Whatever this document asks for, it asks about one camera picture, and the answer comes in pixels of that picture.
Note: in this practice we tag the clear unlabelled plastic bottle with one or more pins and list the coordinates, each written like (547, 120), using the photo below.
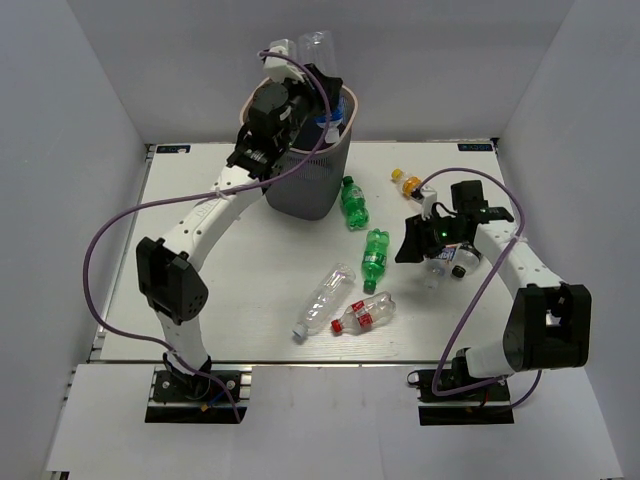
(324, 301)

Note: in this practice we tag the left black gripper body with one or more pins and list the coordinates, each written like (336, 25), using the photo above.
(304, 104)

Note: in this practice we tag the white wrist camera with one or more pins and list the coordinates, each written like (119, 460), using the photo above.
(426, 196)
(277, 64)

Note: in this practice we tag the black label black cap bottle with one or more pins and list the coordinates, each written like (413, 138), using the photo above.
(465, 261)

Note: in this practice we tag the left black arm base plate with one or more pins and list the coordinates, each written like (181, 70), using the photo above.
(169, 401)

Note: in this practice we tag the green soda bottle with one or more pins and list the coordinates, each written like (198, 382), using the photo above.
(373, 265)
(354, 204)

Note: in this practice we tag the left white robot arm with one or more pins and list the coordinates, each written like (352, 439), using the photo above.
(168, 267)

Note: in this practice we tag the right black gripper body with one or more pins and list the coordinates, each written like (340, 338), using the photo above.
(435, 232)

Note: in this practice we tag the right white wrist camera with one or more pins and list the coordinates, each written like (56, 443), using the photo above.
(426, 196)

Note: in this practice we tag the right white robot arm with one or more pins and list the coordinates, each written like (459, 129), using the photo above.
(549, 322)

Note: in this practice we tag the grey mesh waste bin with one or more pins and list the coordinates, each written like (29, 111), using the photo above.
(311, 192)

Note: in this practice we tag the orange cap juice bottle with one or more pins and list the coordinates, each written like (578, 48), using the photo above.
(407, 184)

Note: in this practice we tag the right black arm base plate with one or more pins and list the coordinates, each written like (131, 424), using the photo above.
(487, 406)

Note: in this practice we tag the red label cola bottle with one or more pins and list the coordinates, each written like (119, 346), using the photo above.
(365, 315)

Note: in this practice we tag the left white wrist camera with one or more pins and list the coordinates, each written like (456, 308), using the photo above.
(277, 64)

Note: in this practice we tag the white blue orange label bottle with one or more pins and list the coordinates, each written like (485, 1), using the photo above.
(438, 268)

